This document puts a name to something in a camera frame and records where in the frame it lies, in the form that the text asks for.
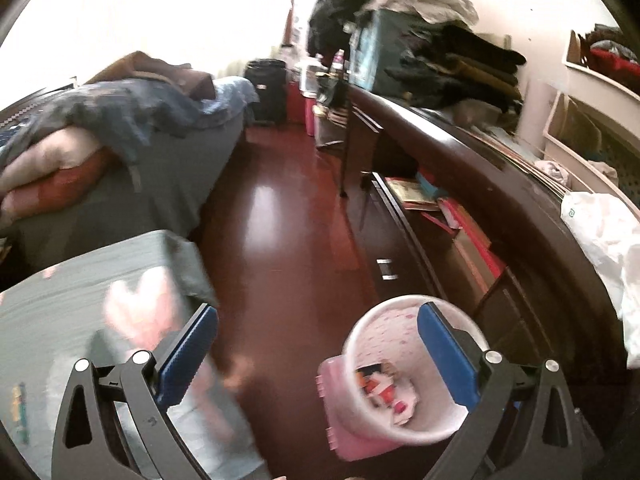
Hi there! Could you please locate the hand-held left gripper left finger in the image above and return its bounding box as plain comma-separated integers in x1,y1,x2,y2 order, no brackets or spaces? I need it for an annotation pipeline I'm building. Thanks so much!
51,302,220,480

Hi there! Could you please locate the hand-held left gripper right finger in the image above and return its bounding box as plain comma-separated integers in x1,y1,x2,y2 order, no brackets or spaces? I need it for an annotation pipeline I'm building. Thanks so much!
417,300,603,480

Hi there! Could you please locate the white trash bin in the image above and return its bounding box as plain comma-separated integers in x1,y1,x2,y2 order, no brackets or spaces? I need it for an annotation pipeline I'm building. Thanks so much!
342,295,491,448

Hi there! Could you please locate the pink stool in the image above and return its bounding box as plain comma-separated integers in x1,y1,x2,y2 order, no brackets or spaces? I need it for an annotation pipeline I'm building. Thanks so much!
316,355,401,461

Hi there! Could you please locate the teal printed tablecloth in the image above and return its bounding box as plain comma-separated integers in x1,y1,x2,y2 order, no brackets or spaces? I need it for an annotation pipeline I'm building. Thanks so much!
0,230,271,480

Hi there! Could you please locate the row of books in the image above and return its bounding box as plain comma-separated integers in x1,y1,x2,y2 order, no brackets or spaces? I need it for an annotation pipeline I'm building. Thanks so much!
385,170,506,286

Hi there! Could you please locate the bed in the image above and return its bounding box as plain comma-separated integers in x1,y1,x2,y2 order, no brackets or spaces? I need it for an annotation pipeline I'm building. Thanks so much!
0,50,261,271

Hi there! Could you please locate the yellow and blue snack wrapper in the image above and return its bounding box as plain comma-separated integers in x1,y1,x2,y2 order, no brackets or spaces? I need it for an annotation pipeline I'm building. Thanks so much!
12,382,28,443

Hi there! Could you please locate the dark wooden dresser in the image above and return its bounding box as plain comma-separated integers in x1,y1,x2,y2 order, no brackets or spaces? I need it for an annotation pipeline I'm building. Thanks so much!
315,80,631,411

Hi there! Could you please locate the white plastic bag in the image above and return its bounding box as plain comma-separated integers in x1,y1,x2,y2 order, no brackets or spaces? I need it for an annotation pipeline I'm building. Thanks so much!
560,191,640,356

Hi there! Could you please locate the folded pink and maroon quilt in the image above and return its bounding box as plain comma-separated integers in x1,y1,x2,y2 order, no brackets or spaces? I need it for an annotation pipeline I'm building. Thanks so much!
0,127,121,231

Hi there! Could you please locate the dark blue blanket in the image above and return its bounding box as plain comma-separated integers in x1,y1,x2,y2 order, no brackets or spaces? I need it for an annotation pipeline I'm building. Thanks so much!
0,77,261,171

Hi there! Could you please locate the white shelf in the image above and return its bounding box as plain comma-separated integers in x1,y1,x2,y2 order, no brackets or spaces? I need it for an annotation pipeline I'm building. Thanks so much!
542,27,640,196

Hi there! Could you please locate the red container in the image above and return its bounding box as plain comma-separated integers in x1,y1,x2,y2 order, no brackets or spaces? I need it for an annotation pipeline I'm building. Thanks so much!
287,80,318,126

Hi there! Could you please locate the black suitcase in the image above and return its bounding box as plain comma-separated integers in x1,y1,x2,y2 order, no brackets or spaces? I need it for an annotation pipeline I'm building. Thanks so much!
243,59,288,126

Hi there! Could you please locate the brown jacket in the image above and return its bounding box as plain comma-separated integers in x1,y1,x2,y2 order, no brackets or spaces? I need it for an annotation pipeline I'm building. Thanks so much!
85,51,216,98

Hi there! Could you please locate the stack of folded dark clothes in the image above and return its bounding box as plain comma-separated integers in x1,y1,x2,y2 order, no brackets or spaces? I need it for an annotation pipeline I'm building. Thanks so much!
385,22,528,111

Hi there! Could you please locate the teal box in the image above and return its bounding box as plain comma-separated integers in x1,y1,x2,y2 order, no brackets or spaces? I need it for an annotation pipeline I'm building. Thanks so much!
350,7,426,91

